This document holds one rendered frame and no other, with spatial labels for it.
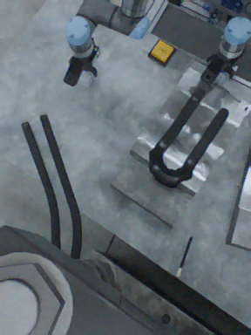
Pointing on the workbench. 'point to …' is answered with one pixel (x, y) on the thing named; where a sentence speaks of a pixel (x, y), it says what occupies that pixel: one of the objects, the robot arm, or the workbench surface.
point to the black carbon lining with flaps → (169, 177)
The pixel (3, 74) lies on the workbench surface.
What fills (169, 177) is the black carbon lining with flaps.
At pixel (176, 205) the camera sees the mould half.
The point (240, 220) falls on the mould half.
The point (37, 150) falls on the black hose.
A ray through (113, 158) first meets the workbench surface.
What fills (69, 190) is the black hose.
